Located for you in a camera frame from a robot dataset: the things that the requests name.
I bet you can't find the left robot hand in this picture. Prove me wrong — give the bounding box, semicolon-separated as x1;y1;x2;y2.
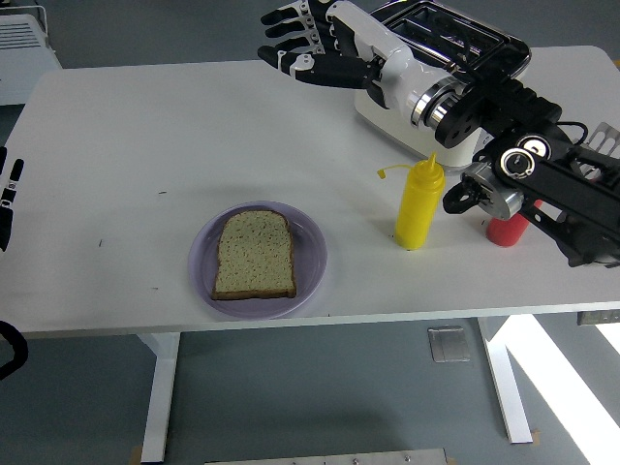
0;146;25;253

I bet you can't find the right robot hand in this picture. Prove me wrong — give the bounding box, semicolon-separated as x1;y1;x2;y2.
257;0;446;121

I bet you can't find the white chrome two-slot toaster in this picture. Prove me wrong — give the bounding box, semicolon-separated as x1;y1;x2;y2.
353;0;532;169

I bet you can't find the purple round plate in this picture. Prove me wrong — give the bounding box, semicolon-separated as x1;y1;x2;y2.
187;201;328;320

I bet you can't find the brown-crust bread slice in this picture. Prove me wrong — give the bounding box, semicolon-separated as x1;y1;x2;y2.
210;209;297;301

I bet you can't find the yellow squeeze bottle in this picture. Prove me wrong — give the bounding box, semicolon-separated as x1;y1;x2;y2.
377;151;446;252

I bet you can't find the white slatted cabinet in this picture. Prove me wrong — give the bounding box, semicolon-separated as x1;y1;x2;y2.
0;0;64;107

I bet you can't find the red squeeze bottle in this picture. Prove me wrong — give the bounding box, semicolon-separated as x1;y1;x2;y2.
485;201;543;249

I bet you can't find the white table leg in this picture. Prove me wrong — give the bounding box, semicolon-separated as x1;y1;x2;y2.
137;331;181;462
476;317;534;445

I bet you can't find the silver metal toast rack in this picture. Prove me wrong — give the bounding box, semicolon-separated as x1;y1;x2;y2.
588;123;620;156

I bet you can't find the grey metal floor box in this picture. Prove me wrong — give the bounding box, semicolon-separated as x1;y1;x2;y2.
427;326;472;363

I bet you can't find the grey table control panel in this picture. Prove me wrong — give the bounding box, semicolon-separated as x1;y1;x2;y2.
575;309;620;326

